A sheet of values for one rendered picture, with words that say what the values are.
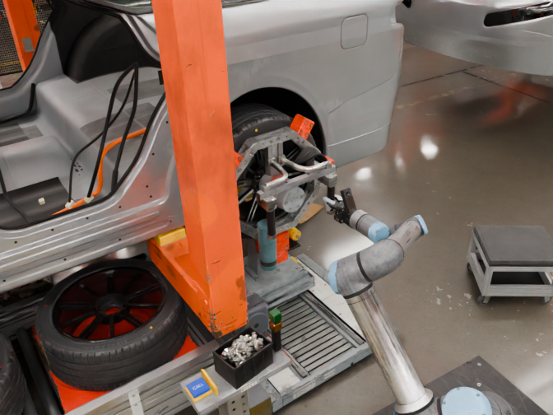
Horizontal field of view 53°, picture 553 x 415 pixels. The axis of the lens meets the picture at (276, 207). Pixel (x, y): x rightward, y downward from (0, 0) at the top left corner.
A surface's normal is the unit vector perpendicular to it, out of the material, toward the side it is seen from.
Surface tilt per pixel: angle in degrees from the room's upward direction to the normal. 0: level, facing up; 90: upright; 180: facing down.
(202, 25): 90
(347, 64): 90
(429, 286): 0
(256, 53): 90
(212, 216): 90
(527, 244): 0
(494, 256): 0
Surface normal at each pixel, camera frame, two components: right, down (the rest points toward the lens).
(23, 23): 0.56, 0.43
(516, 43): -0.45, 0.50
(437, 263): -0.04, -0.84
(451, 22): -0.82, 0.30
